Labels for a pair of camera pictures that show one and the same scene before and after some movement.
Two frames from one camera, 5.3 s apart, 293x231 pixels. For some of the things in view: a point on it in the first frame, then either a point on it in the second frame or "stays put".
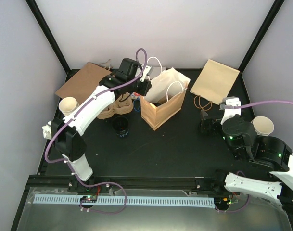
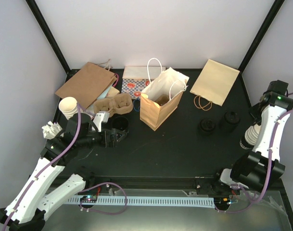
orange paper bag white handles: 164,97 stays put
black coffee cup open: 121,125 stays put
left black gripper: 147,85 to 106,142
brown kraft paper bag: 84,79 stays put
